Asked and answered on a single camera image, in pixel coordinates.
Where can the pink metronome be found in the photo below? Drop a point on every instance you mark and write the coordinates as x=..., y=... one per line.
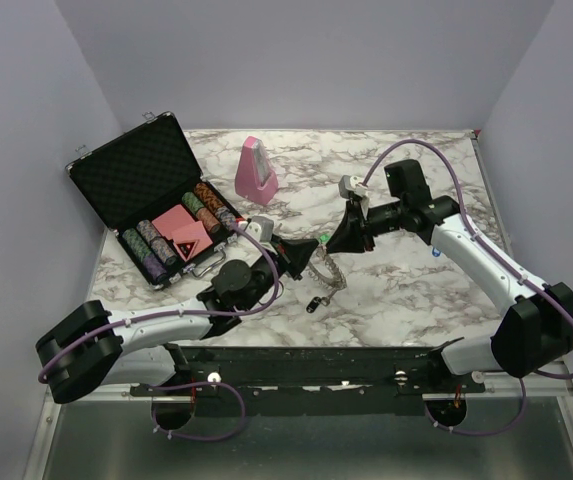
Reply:
x=255, y=178

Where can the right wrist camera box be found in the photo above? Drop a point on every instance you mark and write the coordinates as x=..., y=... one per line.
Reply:
x=351, y=188

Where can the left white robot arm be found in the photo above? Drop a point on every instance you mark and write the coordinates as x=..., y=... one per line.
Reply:
x=89, y=346

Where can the black front mounting rail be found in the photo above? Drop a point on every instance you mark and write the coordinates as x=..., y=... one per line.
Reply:
x=314, y=381

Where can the black tag key centre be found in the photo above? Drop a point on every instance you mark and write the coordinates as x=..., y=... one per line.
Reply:
x=318, y=301

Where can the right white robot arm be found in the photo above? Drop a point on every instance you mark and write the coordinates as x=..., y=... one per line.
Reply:
x=535, y=328

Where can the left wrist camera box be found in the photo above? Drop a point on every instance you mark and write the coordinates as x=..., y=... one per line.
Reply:
x=259, y=228

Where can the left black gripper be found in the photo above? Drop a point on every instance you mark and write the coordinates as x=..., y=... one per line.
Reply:
x=293, y=254

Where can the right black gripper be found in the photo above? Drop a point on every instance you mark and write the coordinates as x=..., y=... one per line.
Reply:
x=353, y=227

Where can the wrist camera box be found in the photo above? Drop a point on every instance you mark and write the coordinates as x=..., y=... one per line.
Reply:
x=351, y=188
x=259, y=228

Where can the black poker chip case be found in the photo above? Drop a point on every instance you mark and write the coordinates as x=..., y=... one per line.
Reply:
x=139, y=176

